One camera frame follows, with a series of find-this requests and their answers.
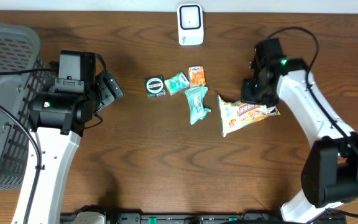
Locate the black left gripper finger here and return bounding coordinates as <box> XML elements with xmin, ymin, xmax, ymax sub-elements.
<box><xmin>97</xmin><ymin>79</ymin><xmax>115</xmax><ymax>111</ymax></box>
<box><xmin>103</xmin><ymin>70</ymin><xmax>124</xmax><ymax>100</ymax></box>

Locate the green round-logo box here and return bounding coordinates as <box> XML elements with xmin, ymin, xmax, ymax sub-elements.
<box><xmin>144</xmin><ymin>76</ymin><xmax>166</xmax><ymax>98</ymax></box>

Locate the teal small tissue pack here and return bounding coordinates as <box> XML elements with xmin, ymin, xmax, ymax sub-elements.
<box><xmin>164</xmin><ymin>72</ymin><xmax>190</xmax><ymax>95</ymax></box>

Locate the large yellow snack bag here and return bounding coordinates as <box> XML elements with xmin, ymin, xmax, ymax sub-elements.
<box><xmin>217</xmin><ymin>95</ymin><xmax>280</xmax><ymax>137</ymax></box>

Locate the orange small tissue pack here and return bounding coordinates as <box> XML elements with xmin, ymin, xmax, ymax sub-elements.
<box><xmin>188</xmin><ymin>66</ymin><xmax>206</xmax><ymax>88</ymax></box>

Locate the teal long snack packet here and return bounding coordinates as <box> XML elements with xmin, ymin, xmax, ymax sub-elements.
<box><xmin>185</xmin><ymin>86</ymin><xmax>211</xmax><ymax>125</ymax></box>

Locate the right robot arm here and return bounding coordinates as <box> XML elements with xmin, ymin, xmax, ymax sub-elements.
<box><xmin>242</xmin><ymin>38</ymin><xmax>358</xmax><ymax>223</ymax></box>

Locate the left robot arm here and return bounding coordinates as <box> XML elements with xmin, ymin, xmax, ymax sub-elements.
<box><xmin>12</xmin><ymin>50</ymin><xmax>124</xmax><ymax>223</ymax></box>

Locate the white barcode scanner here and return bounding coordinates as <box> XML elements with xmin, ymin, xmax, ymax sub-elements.
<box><xmin>177</xmin><ymin>3</ymin><xmax>204</xmax><ymax>46</ymax></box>

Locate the grey plastic mesh basket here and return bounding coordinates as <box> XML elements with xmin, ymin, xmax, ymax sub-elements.
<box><xmin>0</xmin><ymin>21</ymin><xmax>54</xmax><ymax>193</ymax></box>

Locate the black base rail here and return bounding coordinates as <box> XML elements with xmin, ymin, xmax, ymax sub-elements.
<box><xmin>60</xmin><ymin>205</ymin><xmax>347</xmax><ymax>224</ymax></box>

